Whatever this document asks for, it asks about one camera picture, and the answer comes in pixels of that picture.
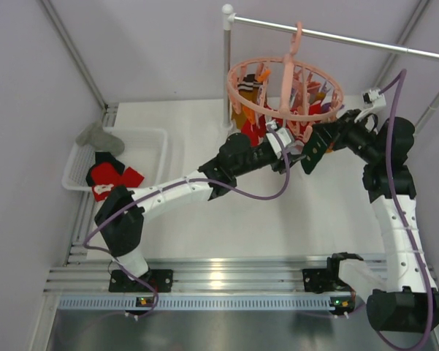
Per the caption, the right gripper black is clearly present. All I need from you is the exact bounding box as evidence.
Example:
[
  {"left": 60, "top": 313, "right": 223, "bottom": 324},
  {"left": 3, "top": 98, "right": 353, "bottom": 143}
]
[{"left": 313, "top": 108, "right": 382, "bottom": 163}]

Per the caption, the pink round clip hanger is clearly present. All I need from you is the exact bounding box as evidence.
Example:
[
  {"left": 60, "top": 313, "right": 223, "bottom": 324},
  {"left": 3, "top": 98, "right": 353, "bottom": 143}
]
[{"left": 224, "top": 21, "right": 344, "bottom": 142}]

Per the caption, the grey sock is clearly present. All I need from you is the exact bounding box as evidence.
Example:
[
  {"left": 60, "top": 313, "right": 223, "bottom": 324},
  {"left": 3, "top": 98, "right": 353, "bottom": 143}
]
[{"left": 75, "top": 121, "right": 125, "bottom": 156}]

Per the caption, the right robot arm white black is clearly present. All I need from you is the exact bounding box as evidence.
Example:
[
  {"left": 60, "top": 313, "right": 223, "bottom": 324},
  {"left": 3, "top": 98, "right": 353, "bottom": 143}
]
[{"left": 302, "top": 110, "right": 439, "bottom": 333}]

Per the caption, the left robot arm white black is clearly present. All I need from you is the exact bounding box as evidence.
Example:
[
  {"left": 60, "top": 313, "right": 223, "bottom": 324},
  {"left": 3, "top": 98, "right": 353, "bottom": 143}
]
[{"left": 95, "top": 128, "right": 302, "bottom": 290}]

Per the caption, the red hanging sock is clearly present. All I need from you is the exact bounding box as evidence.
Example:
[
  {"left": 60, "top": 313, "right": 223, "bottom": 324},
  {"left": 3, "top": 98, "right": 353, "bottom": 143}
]
[{"left": 240, "top": 106, "right": 267, "bottom": 146}]

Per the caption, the pink striped yellow-toe sock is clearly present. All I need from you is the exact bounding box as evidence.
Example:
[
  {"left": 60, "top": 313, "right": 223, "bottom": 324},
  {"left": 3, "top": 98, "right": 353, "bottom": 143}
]
[{"left": 306, "top": 80, "right": 344, "bottom": 115}]

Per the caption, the mustard hanging sock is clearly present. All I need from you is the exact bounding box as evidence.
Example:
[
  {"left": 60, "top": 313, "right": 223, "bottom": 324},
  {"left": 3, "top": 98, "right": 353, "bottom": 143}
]
[{"left": 230, "top": 75, "right": 267, "bottom": 127}]

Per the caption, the white plastic basket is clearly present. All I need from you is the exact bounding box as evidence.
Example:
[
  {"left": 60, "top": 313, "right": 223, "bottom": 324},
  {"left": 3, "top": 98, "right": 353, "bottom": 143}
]
[{"left": 61, "top": 127, "right": 168, "bottom": 192}]

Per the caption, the silver clothes rack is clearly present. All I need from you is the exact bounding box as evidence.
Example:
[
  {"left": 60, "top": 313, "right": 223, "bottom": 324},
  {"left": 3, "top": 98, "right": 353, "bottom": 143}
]
[{"left": 211, "top": 3, "right": 439, "bottom": 173}]

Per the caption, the red santa sock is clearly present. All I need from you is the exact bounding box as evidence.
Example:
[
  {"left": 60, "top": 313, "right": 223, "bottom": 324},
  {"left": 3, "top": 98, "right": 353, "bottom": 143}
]
[{"left": 87, "top": 162, "right": 145, "bottom": 202}]

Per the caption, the black sock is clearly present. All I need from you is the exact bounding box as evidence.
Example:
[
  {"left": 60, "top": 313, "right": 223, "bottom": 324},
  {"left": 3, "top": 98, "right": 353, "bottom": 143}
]
[{"left": 95, "top": 151, "right": 126, "bottom": 175}]

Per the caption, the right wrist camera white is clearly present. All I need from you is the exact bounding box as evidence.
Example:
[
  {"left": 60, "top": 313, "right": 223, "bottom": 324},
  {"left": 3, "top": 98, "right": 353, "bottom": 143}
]
[{"left": 362, "top": 88, "right": 386, "bottom": 110}]

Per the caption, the right black mount plate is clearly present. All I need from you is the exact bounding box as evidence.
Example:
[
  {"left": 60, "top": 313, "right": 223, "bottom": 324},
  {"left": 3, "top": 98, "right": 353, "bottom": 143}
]
[{"left": 302, "top": 268, "right": 335, "bottom": 294}]

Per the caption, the black mount plate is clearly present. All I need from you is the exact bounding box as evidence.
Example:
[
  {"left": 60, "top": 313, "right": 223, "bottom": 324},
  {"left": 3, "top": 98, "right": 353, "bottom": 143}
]
[
  {"left": 302, "top": 268, "right": 335, "bottom": 294},
  {"left": 108, "top": 269, "right": 173, "bottom": 293}
]

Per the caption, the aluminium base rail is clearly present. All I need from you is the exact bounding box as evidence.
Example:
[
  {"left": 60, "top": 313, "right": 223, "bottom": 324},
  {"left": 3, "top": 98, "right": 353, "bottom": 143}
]
[{"left": 44, "top": 256, "right": 363, "bottom": 315}]

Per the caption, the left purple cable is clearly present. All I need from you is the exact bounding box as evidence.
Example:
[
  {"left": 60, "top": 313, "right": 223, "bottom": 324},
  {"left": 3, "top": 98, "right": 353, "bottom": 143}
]
[{"left": 83, "top": 126, "right": 291, "bottom": 320}]

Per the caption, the left black mount plate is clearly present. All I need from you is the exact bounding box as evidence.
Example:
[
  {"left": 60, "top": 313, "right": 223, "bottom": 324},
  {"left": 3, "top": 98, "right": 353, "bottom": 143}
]
[{"left": 108, "top": 269, "right": 173, "bottom": 293}]

